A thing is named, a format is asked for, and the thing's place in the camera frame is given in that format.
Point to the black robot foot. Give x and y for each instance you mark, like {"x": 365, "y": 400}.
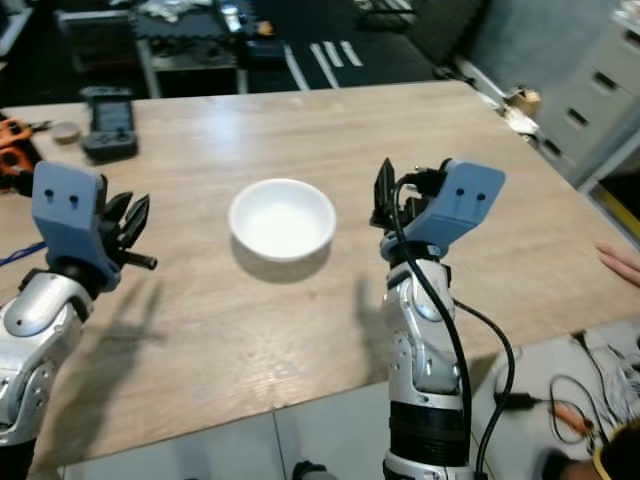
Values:
{"x": 310, "y": 471}

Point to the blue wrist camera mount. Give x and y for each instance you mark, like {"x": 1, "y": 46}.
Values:
{"x": 465, "y": 200}
{"x": 65, "y": 215}

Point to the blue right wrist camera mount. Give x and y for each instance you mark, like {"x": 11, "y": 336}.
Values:
{"x": 465, "y": 200}

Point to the small grey round lid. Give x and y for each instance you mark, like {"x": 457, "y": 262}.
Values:
{"x": 66, "y": 132}

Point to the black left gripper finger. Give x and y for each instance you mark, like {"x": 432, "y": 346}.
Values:
{"x": 139, "y": 225}
{"x": 119, "y": 212}

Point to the black storage crate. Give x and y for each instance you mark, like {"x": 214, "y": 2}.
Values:
{"x": 95, "y": 42}

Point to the white ceramic bowl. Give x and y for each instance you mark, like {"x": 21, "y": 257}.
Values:
{"x": 282, "y": 217}

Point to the orange black device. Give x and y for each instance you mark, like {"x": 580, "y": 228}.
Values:
{"x": 15, "y": 150}

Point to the small cardboard box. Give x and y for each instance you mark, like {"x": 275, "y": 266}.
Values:
{"x": 523, "y": 100}

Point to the black handheld controller device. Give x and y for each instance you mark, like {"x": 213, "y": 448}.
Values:
{"x": 110, "y": 120}

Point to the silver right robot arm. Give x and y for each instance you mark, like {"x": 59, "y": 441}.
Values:
{"x": 420, "y": 340}

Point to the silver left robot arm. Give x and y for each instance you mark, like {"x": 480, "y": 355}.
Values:
{"x": 30, "y": 370}

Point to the dark cluttered workbench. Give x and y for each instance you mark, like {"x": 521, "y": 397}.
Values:
{"x": 190, "y": 45}

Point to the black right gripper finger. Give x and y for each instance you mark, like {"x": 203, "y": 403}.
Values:
{"x": 382, "y": 195}
{"x": 393, "y": 205}

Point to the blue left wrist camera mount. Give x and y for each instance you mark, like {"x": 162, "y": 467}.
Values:
{"x": 65, "y": 215}

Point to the bare person hand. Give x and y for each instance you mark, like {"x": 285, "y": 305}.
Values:
{"x": 622, "y": 265}

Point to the grey drawer cabinet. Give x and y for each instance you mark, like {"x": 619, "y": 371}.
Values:
{"x": 590, "y": 90}

